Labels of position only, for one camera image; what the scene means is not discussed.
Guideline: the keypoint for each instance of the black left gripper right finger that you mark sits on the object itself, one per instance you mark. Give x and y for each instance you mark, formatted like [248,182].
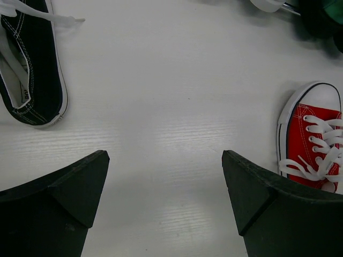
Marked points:
[279,217]

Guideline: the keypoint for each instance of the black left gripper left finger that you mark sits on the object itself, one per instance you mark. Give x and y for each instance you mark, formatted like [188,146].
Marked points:
[51,215]

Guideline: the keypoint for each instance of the red canvas sneaker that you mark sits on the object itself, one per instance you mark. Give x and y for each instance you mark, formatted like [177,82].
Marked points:
[309,137]

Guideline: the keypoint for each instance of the black canvas sneaker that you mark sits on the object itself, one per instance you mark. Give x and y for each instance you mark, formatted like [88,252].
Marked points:
[33,87]

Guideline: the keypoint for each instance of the right dark green shoe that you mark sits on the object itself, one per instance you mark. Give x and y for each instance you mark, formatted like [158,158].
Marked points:
[338,41]

